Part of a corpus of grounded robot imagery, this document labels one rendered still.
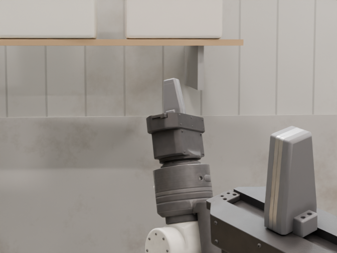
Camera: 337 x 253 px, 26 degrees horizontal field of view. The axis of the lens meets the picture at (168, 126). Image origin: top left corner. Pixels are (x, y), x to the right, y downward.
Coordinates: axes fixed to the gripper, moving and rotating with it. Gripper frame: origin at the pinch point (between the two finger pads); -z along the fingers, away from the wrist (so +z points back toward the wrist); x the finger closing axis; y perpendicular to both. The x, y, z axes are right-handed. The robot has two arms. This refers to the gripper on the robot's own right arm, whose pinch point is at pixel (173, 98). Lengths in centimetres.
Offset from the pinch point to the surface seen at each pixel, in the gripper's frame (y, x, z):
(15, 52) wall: 203, -212, -90
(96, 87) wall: 170, -240, -67
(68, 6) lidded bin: 138, -174, -92
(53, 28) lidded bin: 147, -172, -82
